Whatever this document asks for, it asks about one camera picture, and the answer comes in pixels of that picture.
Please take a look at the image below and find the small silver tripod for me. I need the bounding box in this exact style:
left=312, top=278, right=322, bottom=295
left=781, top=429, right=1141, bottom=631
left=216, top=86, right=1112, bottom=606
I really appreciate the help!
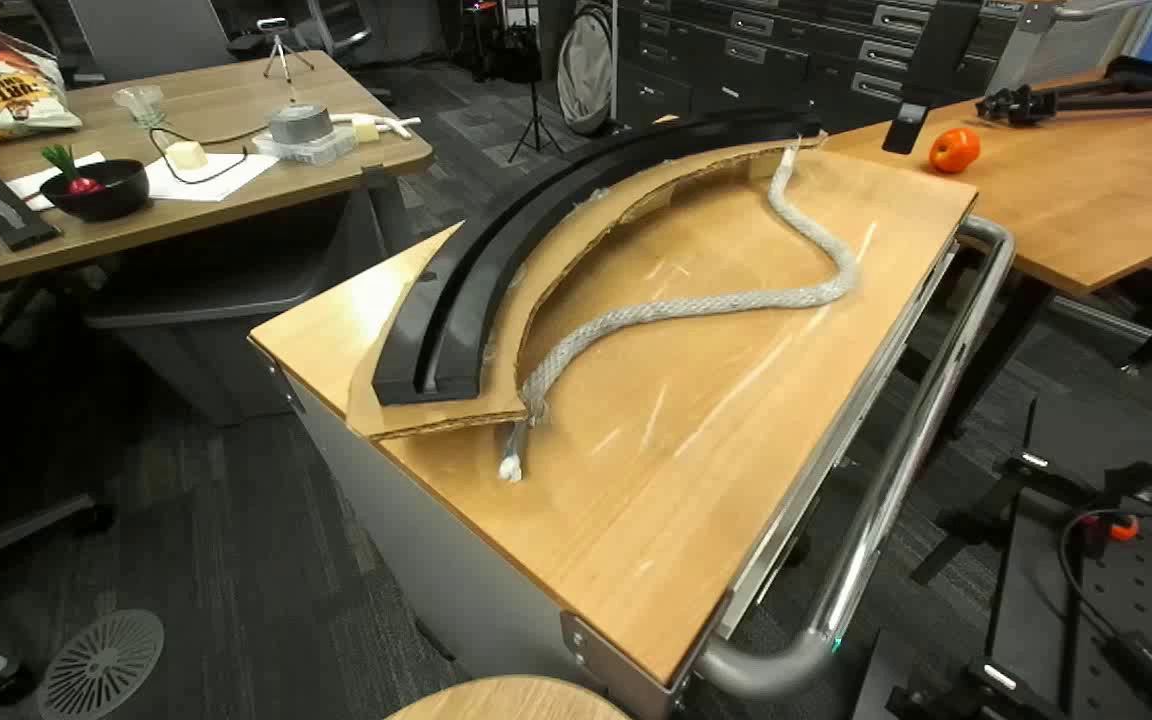
left=253, top=13, right=321, bottom=86

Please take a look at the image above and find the red toy vegetable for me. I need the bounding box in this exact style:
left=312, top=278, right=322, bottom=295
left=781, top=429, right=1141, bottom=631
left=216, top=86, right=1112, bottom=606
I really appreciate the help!
left=40, top=141, right=109, bottom=204

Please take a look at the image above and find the black curved foam strip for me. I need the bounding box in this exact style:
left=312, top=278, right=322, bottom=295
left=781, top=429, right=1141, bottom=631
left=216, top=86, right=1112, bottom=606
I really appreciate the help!
left=371, top=107, right=828, bottom=413

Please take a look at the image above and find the wooden office desk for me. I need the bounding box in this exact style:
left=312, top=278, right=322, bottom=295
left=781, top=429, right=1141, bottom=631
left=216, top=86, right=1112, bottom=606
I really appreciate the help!
left=0, top=49, right=436, bottom=431

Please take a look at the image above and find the round grey disc stand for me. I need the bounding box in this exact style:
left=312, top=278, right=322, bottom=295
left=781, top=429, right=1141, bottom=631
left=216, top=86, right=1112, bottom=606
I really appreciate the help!
left=550, top=0, right=619, bottom=135

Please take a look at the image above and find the white braided rope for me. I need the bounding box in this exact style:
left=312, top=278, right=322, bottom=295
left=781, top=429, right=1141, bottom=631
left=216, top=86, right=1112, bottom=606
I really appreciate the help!
left=493, top=135, right=866, bottom=487

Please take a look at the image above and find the black bowl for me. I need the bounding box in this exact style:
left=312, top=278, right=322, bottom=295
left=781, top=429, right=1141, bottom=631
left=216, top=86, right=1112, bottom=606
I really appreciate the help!
left=37, top=157, right=151, bottom=225

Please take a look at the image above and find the black folded tripod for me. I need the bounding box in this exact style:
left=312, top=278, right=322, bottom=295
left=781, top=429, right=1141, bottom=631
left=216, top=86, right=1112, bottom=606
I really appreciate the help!
left=973, top=52, right=1152, bottom=130

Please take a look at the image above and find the white paper sheet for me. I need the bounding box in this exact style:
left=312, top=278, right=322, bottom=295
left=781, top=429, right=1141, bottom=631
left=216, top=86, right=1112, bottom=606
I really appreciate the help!
left=0, top=164, right=72, bottom=230
left=145, top=148, right=289, bottom=208

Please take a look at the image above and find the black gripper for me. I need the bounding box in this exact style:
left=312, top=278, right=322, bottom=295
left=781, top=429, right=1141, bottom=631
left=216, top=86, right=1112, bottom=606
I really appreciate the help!
left=883, top=0, right=984, bottom=157

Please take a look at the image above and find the thin black cable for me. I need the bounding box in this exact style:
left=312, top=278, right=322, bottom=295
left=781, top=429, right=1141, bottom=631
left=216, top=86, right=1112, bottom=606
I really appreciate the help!
left=147, top=125, right=273, bottom=189

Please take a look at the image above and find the white charger cable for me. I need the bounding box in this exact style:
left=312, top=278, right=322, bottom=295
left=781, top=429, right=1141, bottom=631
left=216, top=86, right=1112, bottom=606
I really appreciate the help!
left=331, top=107, right=426, bottom=145

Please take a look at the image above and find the grey chair base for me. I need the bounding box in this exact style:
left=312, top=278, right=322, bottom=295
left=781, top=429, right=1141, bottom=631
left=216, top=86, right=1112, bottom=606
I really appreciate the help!
left=0, top=436, right=120, bottom=712

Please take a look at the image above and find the clear crumpled plastic wrap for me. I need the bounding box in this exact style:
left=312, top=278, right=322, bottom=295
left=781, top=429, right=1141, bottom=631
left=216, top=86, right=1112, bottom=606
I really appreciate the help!
left=111, top=81, right=172, bottom=130

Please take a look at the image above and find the white perforated round disc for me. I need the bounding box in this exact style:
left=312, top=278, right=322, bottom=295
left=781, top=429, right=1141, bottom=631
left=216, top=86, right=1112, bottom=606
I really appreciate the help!
left=32, top=606, right=167, bottom=720

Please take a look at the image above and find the wooden side desk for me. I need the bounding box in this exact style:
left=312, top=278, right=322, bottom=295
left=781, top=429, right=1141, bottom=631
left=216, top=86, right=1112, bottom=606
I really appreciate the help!
left=818, top=63, right=1152, bottom=377

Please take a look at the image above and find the grey tool cart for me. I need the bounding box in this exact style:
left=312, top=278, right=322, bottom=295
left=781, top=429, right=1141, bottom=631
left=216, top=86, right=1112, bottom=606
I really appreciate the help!
left=264, top=225, right=1006, bottom=720

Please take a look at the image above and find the silver cart handle bar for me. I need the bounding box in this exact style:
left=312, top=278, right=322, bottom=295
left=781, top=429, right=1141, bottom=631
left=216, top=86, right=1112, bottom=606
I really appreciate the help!
left=693, top=210, right=1019, bottom=703

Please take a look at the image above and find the black drawer cabinet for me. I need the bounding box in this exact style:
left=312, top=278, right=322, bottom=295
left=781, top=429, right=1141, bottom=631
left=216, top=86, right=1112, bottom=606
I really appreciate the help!
left=606, top=0, right=1047, bottom=135

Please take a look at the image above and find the black camera stand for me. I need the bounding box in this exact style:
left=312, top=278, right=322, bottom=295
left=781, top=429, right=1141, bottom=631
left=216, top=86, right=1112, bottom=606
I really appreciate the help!
left=907, top=395, right=1152, bottom=591

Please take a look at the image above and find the small cream object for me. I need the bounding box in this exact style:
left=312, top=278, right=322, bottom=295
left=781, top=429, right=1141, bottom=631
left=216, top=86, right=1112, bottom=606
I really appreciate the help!
left=165, top=135, right=211, bottom=177

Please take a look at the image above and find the grey duct tape roll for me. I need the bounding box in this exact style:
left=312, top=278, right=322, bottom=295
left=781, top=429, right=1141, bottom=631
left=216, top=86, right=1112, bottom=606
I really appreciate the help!
left=267, top=99, right=340, bottom=152

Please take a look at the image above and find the orange ball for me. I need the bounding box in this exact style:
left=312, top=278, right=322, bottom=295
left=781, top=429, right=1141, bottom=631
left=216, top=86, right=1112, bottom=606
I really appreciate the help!
left=922, top=125, right=986, bottom=178

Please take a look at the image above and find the black light stand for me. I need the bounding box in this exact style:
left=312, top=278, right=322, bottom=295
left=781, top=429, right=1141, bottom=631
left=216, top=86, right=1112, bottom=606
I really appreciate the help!
left=502, top=0, right=572, bottom=171

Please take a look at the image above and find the grey office chair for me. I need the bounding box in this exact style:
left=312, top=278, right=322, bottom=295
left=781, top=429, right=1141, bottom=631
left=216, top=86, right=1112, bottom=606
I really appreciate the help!
left=60, top=0, right=240, bottom=83

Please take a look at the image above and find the round wooden stool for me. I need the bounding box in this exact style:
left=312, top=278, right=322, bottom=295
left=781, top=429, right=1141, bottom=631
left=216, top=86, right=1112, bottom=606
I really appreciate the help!
left=389, top=673, right=632, bottom=720

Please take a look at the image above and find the chip snack bag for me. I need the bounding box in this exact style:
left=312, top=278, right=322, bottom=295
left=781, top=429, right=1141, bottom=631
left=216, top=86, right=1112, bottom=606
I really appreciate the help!
left=0, top=23, right=84, bottom=148

